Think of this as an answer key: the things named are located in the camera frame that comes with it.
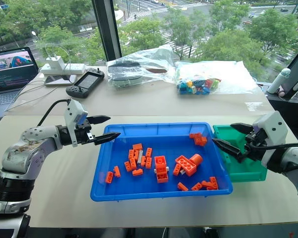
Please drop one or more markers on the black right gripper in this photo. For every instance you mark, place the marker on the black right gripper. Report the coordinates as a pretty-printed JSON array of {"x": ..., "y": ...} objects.
[{"x": 255, "y": 146}]

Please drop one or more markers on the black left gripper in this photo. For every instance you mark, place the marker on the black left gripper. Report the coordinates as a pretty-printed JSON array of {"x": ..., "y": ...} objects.
[{"x": 84, "y": 131}]

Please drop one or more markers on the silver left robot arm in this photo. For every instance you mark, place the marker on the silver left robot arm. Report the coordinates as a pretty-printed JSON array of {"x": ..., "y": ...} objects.
[{"x": 27, "y": 151}]

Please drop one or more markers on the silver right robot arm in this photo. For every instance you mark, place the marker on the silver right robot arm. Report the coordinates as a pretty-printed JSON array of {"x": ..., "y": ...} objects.
[{"x": 288, "y": 158}]

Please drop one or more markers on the green plastic bin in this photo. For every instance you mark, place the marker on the green plastic bin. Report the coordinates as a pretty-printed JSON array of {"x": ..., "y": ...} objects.
[{"x": 245, "y": 171}]

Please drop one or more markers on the bag of coloured bricks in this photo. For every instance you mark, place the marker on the bag of coloured bricks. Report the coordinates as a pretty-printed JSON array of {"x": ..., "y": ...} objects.
[{"x": 198, "y": 84}]

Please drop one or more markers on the small orange building block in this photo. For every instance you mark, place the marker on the small orange building block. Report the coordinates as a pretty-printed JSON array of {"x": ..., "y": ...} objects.
[
  {"x": 182, "y": 186},
  {"x": 149, "y": 152},
  {"x": 137, "y": 146},
  {"x": 201, "y": 141},
  {"x": 206, "y": 183},
  {"x": 212, "y": 188},
  {"x": 176, "y": 169},
  {"x": 137, "y": 172},
  {"x": 117, "y": 171},
  {"x": 109, "y": 177},
  {"x": 136, "y": 153},
  {"x": 133, "y": 163},
  {"x": 131, "y": 154},
  {"x": 213, "y": 180},
  {"x": 196, "y": 186},
  {"x": 148, "y": 162},
  {"x": 143, "y": 161},
  {"x": 127, "y": 166}
]

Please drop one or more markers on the orange plastic cylinder piece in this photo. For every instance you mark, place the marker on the orange plastic cylinder piece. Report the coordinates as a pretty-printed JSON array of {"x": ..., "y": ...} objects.
[{"x": 197, "y": 158}]

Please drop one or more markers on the black handheld game console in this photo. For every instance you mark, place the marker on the black handheld game console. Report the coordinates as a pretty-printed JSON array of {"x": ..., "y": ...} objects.
[{"x": 85, "y": 83}]

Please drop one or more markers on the orange 2x4 toy brick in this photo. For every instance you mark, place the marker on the orange 2x4 toy brick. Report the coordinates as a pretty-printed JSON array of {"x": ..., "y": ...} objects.
[{"x": 187, "y": 165}]

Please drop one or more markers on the clear bag with dark items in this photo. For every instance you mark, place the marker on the clear bag with dark items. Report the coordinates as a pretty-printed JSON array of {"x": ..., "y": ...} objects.
[{"x": 129, "y": 72}]

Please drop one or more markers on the upside-down orange toy brick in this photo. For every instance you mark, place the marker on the upside-down orange toy brick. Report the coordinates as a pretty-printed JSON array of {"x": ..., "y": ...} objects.
[
  {"x": 160, "y": 162},
  {"x": 162, "y": 177}
]

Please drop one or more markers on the smartphone with dark screen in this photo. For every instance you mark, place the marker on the smartphone with dark screen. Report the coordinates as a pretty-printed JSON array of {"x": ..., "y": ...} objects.
[{"x": 57, "y": 79}]

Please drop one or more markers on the white power strip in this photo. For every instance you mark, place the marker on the white power strip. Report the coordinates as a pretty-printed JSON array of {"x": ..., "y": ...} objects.
[{"x": 72, "y": 68}]

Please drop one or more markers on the white water bottle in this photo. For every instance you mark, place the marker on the white water bottle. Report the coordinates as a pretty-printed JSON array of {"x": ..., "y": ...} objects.
[{"x": 278, "y": 81}]

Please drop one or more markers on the blue plastic tray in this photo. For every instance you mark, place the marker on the blue plastic tray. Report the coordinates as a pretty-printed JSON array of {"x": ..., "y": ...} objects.
[{"x": 144, "y": 186}]

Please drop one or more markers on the white charger plug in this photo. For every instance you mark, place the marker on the white charger plug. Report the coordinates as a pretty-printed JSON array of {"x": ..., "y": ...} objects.
[{"x": 55, "y": 62}]

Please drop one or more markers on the dark rounded shape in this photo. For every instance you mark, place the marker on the dark rounded shape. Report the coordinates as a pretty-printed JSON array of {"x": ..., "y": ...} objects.
[{"x": 210, "y": 233}]

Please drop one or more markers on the grey laptop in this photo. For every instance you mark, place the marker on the grey laptop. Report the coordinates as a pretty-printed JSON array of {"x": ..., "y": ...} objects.
[{"x": 10, "y": 74}]

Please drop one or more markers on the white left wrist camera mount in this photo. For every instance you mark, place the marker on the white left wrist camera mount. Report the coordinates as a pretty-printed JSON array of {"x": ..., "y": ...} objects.
[{"x": 73, "y": 111}]

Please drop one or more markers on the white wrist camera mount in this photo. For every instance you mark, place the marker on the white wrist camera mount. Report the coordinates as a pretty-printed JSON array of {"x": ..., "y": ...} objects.
[
  {"x": 270, "y": 126},
  {"x": 73, "y": 111}
]

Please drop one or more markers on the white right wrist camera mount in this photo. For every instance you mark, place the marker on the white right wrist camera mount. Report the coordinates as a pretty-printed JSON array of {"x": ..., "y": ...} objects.
[{"x": 270, "y": 126}]

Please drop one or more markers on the black window frame post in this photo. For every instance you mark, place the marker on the black window frame post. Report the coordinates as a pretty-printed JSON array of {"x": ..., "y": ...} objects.
[{"x": 106, "y": 29}]

